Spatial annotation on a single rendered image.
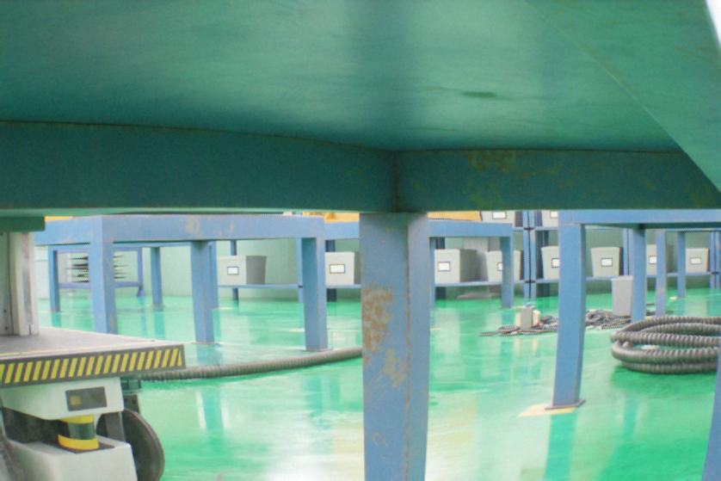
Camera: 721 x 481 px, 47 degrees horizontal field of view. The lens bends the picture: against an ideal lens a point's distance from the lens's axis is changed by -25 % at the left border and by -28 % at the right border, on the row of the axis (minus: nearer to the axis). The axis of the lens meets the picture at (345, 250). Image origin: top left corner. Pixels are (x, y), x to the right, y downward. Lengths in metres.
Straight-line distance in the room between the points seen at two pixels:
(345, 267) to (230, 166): 8.62
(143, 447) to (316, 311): 3.40
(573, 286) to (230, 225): 2.09
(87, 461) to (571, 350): 1.64
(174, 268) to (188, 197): 10.75
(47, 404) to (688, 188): 1.15
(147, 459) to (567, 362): 1.41
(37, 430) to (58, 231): 2.34
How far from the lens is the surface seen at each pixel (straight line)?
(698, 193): 1.51
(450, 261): 9.43
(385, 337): 1.65
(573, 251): 2.84
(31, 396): 1.62
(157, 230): 4.10
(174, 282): 11.96
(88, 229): 3.84
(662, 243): 5.83
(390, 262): 1.64
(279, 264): 11.18
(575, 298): 2.84
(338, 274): 9.92
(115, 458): 1.75
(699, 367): 3.21
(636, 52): 0.24
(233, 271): 10.48
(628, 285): 5.83
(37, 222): 1.95
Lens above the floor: 0.49
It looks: level
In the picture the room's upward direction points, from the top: 2 degrees counter-clockwise
